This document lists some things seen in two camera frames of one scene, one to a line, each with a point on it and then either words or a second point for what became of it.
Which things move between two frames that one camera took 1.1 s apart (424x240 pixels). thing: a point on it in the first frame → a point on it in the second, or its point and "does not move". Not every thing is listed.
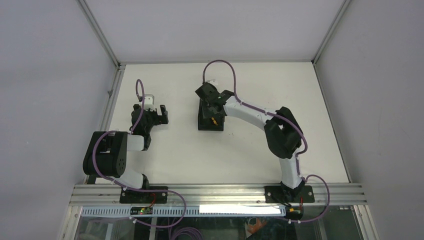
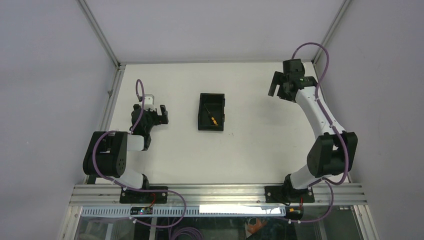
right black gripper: [206, 114] → [277, 79]
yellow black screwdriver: [214, 121] does not move
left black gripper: [159, 119] does not move
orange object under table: [253, 229] does not move
